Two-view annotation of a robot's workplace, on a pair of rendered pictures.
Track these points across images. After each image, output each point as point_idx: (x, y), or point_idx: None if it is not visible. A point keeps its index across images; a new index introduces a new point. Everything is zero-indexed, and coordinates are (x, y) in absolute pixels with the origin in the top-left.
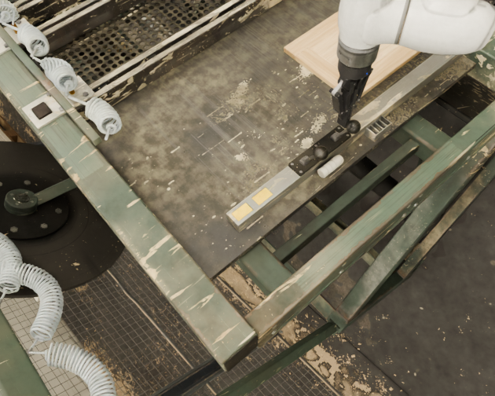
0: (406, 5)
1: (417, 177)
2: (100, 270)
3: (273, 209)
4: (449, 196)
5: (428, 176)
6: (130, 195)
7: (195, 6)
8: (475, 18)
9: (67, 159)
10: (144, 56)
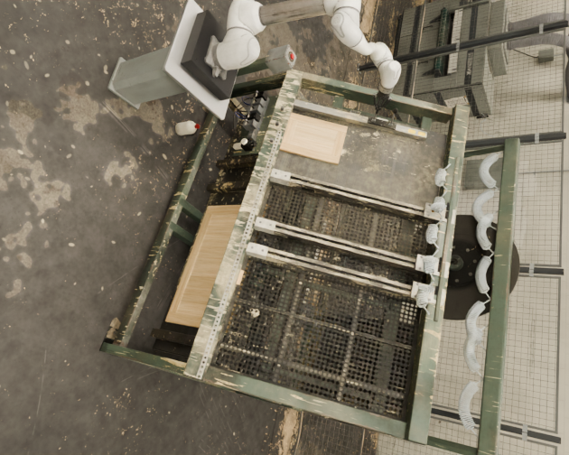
0: (391, 60)
1: (371, 92)
2: None
3: None
4: None
5: (368, 89)
6: (450, 160)
7: (336, 218)
8: (385, 44)
9: (456, 190)
10: (391, 205)
